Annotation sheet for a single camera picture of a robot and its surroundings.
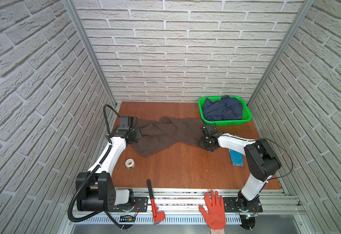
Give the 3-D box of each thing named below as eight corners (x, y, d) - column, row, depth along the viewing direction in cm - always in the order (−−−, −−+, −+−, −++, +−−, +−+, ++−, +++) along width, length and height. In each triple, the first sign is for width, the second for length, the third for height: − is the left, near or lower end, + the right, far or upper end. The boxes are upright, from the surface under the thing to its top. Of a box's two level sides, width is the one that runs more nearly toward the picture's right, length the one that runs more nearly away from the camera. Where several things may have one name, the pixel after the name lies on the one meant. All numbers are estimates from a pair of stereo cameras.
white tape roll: (124, 168, 88) (123, 167, 85) (126, 160, 91) (125, 158, 89) (134, 168, 88) (133, 167, 86) (135, 160, 91) (134, 158, 89)
